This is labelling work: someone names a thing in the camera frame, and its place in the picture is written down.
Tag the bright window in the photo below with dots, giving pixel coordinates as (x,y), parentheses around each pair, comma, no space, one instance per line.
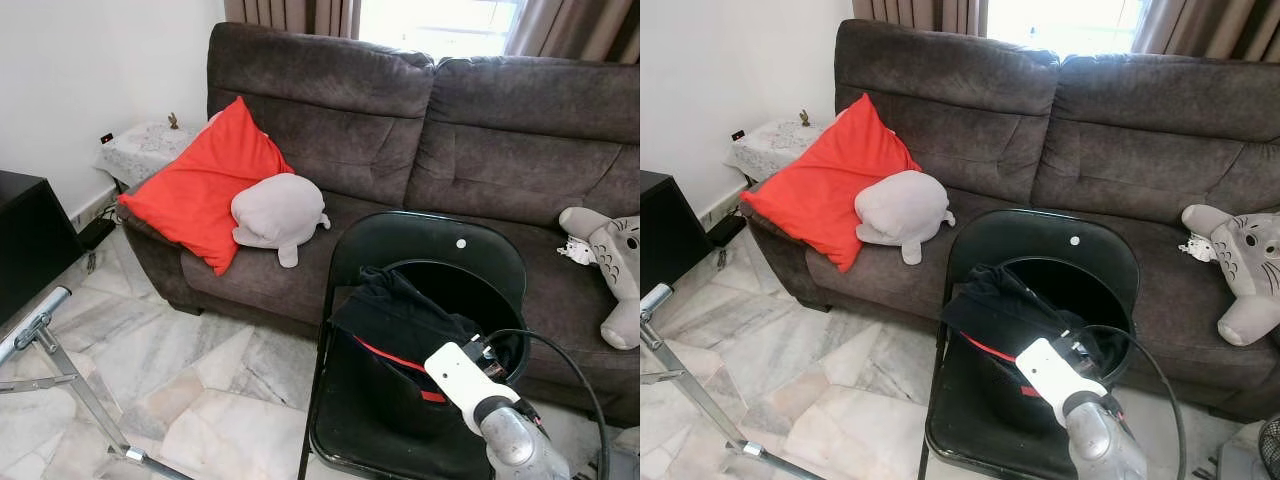
(1065,25)
(440,25)

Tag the black folding chair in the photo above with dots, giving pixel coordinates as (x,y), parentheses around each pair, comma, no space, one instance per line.
(1050,238)
(430,240)

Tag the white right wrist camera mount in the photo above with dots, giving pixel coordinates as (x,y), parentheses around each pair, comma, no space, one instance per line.
(460,375)
(1050,368)

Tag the silver rack stand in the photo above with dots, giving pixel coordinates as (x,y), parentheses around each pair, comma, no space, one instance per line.
(40,318)
(656,298)

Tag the grey seal plush toy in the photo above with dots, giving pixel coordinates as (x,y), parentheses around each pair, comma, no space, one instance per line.
(275,210)
(900,208)

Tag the red square pillow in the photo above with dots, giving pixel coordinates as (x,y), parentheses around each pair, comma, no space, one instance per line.
(200,190)
(825,185)

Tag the black shirt with white print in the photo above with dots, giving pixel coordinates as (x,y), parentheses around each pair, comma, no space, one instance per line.
(400,320)
(1005,315)

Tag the grey Totoro plush toy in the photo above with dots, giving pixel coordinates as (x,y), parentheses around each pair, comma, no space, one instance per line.
(620,260)
(1250,260)

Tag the side table with lace cloth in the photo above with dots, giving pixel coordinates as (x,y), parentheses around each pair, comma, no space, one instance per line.
(770,148)
(140,150)

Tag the small white plush toy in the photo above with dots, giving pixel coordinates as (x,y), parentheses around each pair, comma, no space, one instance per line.
(577,250)
(1195,247)

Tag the brown curtain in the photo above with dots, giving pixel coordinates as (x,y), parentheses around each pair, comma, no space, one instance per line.
(920,15)
(1210,25)
(290,15)
(580,25)

